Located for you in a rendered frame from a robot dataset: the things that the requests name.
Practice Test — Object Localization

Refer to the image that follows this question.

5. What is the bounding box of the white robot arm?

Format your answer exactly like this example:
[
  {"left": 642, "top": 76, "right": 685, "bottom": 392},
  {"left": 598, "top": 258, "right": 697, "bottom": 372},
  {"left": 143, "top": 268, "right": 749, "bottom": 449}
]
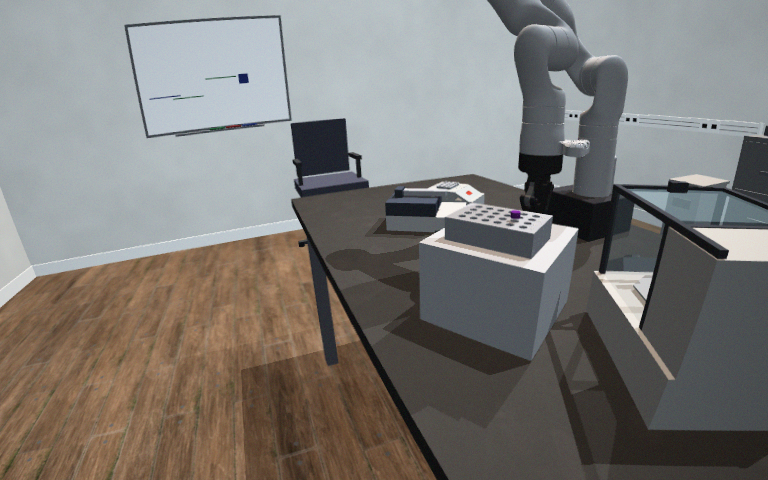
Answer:
[{"left": 487, "top": 0, "right": 628, "bottom": 197}]

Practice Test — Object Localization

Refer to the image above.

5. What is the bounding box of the grey balance with glass draft shield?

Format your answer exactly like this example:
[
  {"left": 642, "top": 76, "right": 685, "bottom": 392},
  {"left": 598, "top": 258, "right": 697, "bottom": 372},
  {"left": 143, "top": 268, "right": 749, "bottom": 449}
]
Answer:
[{"left": 586, "top": 181, "right": 768, "bottom": 431}]

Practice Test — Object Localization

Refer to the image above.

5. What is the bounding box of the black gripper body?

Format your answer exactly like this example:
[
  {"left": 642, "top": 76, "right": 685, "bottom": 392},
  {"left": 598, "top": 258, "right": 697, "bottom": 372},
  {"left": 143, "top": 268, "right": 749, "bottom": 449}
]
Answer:
[{"left": 518, "top": 152, "right": 563, "bottom": 203}]

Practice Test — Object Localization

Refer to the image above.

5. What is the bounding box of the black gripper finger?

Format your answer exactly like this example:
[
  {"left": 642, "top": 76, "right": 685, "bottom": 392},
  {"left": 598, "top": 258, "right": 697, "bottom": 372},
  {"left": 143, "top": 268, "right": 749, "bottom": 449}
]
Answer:
[
  {"left": 542, "top": 181, "right": 554, "bottom": 214},
  {"left": 520, "top": 182, "right": 548, "bottom": 214}
]

